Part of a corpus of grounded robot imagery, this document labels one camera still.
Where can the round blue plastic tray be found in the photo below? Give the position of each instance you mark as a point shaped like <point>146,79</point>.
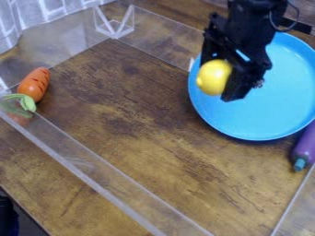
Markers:
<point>279,108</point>

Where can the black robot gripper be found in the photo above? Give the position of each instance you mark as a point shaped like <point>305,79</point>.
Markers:
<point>238,39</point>

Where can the orange toy carrot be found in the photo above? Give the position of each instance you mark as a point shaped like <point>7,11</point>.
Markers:
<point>33,88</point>

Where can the grey patterned curtain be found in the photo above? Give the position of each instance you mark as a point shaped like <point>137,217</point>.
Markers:
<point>22,14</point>

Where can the yellow toy lemon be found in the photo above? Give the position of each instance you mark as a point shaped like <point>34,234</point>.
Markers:
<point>213,77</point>

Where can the purple toy eggplant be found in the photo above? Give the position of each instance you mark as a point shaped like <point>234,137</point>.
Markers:
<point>304,152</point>

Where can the dark wooden board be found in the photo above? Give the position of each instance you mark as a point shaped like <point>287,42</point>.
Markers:
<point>287,14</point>

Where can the clear acrylic barrier wall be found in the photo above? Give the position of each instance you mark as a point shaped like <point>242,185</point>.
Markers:
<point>118,123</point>

